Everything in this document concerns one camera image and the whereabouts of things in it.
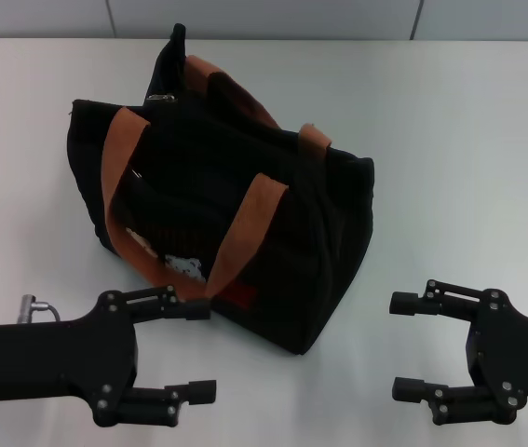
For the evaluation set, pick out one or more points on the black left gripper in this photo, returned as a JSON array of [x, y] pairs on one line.
[[58, 358]]

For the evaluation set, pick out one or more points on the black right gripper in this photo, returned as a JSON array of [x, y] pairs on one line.
[[519, 354]]

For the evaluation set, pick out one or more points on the silver zipper pull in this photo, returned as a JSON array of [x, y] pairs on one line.
[[161, 98]]

